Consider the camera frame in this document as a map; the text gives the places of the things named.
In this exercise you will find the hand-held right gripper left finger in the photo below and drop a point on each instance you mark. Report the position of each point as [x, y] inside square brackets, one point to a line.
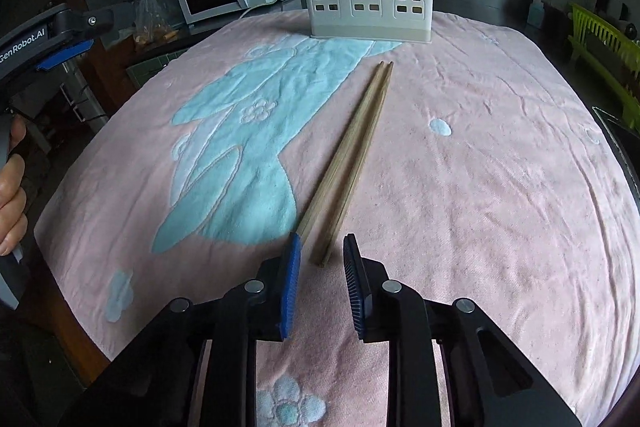
[290, 287]

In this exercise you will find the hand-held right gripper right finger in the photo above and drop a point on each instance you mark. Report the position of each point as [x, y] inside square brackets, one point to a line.
[352, 287]

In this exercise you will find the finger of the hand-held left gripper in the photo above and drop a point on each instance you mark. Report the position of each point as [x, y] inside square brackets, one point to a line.
[100, 22]

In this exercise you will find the wooden chopstick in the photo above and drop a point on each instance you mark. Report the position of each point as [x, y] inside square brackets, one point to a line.
[345, 142]
[357, 157]

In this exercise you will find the person's left hand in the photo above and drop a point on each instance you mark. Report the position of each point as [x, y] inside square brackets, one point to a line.
[11, 207]

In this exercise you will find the plastic bag of orange food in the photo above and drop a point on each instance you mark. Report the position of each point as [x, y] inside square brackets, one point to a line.
[150, 27]

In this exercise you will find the green lower cabinet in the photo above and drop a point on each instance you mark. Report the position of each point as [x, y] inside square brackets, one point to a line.
[150, 67]

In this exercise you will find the pink and blue towel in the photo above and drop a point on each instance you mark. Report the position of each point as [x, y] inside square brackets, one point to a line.
[475, 207]

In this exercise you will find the blue soap bottle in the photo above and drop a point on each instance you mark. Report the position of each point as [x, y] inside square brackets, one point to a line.
[535, 12]

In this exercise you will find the green dish rack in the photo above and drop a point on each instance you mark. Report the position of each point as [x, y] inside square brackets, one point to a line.
[600, 42]

